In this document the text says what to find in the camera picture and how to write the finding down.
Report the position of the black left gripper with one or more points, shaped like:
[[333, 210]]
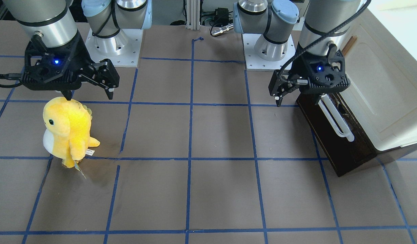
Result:
[[298, 67]]

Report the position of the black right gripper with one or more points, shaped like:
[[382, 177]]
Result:
[[82, 55]]

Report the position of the dark wooden drawer cabinet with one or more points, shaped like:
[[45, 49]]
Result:
[[344, 156]]

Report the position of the white drawer handle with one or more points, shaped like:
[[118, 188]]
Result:
[[335, 119]]

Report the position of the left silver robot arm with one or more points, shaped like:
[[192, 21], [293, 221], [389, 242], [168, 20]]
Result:
[[301, 48]]

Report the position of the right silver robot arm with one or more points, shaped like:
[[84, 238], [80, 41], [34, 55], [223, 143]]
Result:
[[52, 20]]

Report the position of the yellow plush dinosaur toy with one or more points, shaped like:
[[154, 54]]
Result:
[[67, 135]]

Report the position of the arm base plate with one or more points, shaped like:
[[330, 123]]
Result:
[[261, 55], [123, 49]]

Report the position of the aluminium frame post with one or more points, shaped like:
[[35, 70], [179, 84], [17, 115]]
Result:
[[193, 8]]

